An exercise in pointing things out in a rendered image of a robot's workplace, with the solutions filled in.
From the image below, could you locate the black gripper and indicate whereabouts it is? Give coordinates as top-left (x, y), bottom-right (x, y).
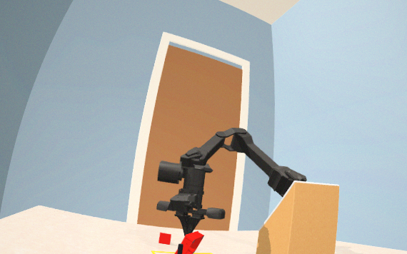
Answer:
top-left (156, 185), bottom-right (226, 237)

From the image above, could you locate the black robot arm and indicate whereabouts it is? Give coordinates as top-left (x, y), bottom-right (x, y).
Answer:
top-left (157, 128), bottom-right (307, 213)

